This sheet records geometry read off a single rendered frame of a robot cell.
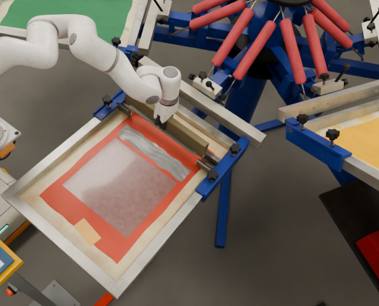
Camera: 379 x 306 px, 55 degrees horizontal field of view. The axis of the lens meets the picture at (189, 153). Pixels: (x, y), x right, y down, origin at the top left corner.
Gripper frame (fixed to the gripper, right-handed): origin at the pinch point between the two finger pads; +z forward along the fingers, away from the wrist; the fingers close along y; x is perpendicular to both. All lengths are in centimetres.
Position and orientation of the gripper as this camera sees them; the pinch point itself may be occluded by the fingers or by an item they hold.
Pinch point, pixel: (165, 122)
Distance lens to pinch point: 147.8
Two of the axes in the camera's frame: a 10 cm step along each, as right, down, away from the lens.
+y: -6.0, 6.4, -4.8
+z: -1.2, 5.2, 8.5
